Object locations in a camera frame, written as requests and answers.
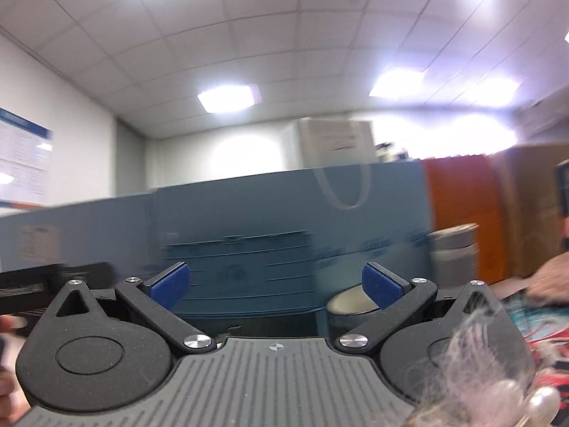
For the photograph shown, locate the white paper bag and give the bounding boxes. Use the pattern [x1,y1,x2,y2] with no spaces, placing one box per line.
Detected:
[297,118,377,211]

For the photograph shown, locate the brown cardboard box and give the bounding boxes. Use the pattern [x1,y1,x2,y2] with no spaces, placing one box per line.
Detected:
[489,144,568,278]

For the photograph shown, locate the person's hand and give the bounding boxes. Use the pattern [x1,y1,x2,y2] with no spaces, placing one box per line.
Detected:
[526,252,569,307]

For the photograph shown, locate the grey lidded canister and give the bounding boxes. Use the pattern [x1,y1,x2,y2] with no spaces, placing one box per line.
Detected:
[428,224,479,289]

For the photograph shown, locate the long blue carton right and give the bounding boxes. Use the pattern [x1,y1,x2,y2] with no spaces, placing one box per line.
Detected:
[155,161,432,309]

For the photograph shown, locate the large blue carton left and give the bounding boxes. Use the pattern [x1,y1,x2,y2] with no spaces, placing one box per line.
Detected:
[1,193,160,276]

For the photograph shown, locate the colourful printed table mat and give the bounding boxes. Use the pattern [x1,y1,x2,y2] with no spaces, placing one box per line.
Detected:
[491,278,568,424]

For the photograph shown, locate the blue plastic storage box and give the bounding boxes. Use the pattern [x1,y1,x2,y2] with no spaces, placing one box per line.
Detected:
[162,230,319,321]

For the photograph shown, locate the wall notice poster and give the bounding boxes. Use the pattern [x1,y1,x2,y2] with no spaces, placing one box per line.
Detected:
[0,109,53,210]

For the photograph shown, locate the white black patterned bowl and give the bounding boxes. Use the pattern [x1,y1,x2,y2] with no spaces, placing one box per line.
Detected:
[326,284,381,342]

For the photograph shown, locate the orange cardboard box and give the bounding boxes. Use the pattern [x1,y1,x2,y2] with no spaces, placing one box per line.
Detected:
[422,155,509,284]

